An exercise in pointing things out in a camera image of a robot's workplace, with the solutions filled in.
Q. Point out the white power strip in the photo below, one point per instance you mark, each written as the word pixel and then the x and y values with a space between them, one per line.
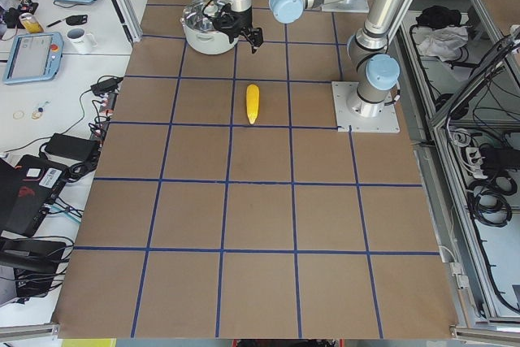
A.
pixel 475 162

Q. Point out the black monitor stand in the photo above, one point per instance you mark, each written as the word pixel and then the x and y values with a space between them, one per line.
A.
pixel 31 268

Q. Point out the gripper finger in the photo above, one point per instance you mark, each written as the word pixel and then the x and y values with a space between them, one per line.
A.
pixel 254 36

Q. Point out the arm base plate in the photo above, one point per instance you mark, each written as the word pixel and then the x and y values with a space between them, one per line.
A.
pixel 355 115

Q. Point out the lower teach pendant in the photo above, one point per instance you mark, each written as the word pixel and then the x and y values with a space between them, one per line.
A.
pixel 34 57

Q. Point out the pale green cooking pot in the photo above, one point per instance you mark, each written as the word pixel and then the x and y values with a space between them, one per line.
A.
pixel 208 43

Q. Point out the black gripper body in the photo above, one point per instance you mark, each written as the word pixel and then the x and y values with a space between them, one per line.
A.
pixel 244 19

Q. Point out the yellow bottle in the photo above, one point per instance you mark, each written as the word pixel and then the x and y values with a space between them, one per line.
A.
pixel 30 23

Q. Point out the yellow corn cob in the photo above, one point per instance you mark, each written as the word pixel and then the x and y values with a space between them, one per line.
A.
pixel 252 102

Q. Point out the white cloth pile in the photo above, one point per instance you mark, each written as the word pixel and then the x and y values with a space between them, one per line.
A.
pixel 445 44

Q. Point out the white mug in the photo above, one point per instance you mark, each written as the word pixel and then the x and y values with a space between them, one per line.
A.
pixel 84 42

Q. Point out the glass pot lid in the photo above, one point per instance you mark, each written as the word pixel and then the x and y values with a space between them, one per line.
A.
pixel 197 14

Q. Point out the black power brick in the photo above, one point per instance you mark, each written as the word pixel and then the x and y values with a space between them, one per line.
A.
pixel 74 148

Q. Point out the black cloth pile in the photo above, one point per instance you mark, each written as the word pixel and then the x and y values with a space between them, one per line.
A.
pixel 438 17

